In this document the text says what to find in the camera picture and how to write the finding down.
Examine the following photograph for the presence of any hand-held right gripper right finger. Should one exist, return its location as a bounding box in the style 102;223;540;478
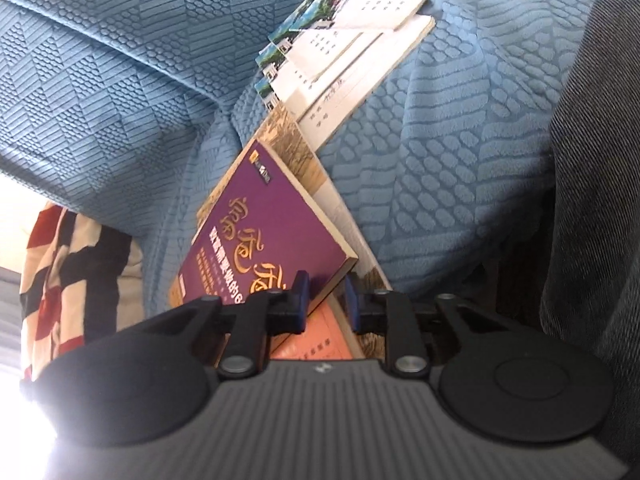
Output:
345;273;501;379

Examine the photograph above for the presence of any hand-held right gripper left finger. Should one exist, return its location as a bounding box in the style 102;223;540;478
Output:
150;270;309;380

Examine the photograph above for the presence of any purple book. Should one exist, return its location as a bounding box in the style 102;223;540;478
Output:
176;139;359;322

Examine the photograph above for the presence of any tan illustrated book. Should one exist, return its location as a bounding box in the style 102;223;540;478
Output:
196;105;394;361

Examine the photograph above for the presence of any orange and white book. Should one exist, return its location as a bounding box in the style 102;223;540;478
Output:
269;294;367;362

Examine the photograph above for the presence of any blue textured blanket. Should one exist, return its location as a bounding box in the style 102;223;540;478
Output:
0;0;616;306

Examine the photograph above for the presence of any red black cream striped cloth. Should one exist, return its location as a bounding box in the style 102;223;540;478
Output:
19;201;146;386

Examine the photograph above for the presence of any person's grey trouser leg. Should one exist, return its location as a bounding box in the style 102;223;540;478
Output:
540;0;640;461

